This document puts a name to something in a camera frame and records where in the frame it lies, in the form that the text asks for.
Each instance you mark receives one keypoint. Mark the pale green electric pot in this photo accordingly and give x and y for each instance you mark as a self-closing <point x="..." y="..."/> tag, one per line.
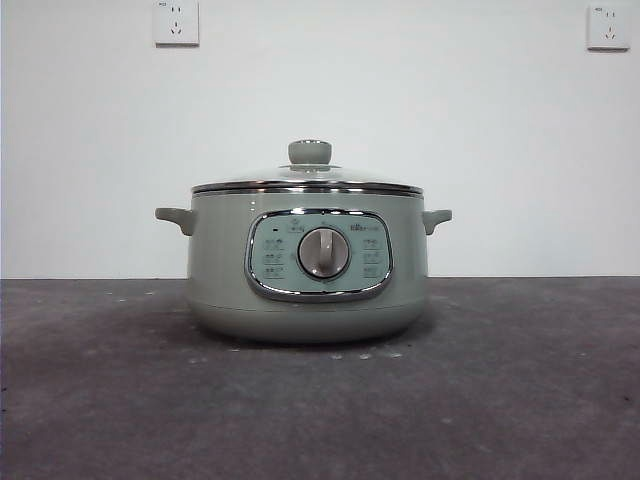
<point x="225" y="280"/>

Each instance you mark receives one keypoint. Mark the glass lid with green knob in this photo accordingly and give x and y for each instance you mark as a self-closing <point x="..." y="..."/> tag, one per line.
<point x="310" y="152"/>

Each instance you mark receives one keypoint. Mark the white wall socket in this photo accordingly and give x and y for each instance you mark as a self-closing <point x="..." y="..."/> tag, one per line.
<point x="176" y="22"/>
<point x="608" y="27"/>

